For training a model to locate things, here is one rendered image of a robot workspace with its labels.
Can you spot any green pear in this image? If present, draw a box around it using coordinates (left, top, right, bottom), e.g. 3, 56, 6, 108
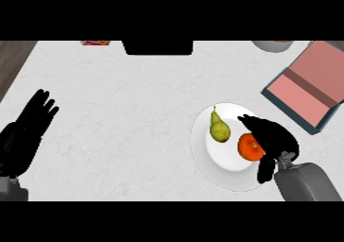
208, 106, 232, 144

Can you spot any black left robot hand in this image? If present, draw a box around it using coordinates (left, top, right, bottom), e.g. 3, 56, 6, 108
0, 89, 61, 179

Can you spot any black appliance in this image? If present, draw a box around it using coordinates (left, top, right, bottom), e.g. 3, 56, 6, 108
121, 41, 195, 57

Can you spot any white plate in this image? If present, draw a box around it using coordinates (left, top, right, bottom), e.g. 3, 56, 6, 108
190, 102, 277, 193

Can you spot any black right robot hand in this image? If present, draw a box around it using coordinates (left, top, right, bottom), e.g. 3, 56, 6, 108
236, 113, 301, 184

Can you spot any pink-lined open box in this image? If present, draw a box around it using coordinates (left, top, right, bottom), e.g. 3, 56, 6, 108
260, 41, 344, 136

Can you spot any orange squash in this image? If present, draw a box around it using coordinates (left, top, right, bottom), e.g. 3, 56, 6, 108
236, 132, 267, 163

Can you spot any grey bowl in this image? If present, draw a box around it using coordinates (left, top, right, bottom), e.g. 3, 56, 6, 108
251, 41, 296, 54

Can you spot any red and yellow packet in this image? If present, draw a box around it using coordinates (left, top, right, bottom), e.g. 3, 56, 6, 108
80, 41, 111, 47

